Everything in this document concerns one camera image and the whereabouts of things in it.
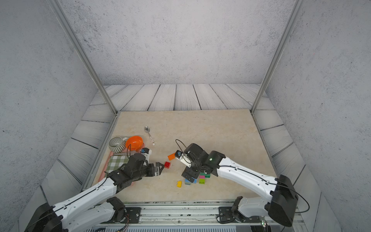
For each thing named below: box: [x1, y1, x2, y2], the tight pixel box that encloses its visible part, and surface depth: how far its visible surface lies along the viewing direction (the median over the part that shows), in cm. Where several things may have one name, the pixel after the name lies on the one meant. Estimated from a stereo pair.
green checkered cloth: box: [106, 155, 129, 173], surface depth 93 cm
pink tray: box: [98, 143, 146, 183], surface depth 95 cm
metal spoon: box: [143, 125, 156, 146], surface depth 110 cm
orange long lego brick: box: [167, 152, 176, 161], surface depth 97 cm
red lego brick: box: [163, 161, 172, 169], surface depth 92 cm
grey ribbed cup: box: [108, 136, 129, 154], surface depth 96 cm
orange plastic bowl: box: [125, 135, 144, 152], surface depth 100 cm
